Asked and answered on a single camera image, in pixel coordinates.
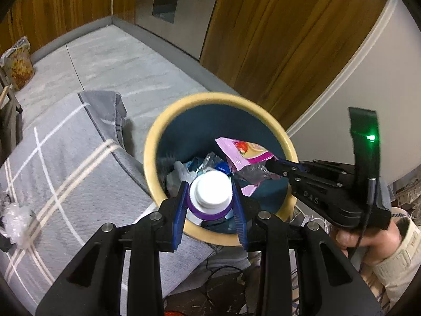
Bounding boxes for person's right hand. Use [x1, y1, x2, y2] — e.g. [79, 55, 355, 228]
[330, 220, 403, 266]

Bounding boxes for blue bin with yellow rim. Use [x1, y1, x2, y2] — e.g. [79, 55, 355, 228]
[143, 91, 300, 248]

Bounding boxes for grey checked floor mat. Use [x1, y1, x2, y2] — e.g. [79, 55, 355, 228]
[0, 90, 215, 315]

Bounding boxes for clear plastic bag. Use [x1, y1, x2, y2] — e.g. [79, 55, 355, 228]
[1, 203, 34, 248]

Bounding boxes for steel oven door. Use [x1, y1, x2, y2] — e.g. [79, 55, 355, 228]
[136, 0, 216, 59]

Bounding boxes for jar of snacks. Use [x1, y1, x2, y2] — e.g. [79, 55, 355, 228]
[1, 36, 35, 91]

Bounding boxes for pink purple snack wrapper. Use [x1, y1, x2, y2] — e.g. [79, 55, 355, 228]
[215, 137, 280, 197]

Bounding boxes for purple bottle white cap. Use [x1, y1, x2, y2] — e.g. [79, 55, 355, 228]
[187, 170, 233, 225]

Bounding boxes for black cable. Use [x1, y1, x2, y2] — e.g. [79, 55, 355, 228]
[348, 177, 378, 260]

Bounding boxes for green tracker board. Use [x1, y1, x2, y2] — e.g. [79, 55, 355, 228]
[348, 107, 380, 179]

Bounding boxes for wooden cabinets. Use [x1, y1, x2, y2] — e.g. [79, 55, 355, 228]
[1, 0, 387, 127]

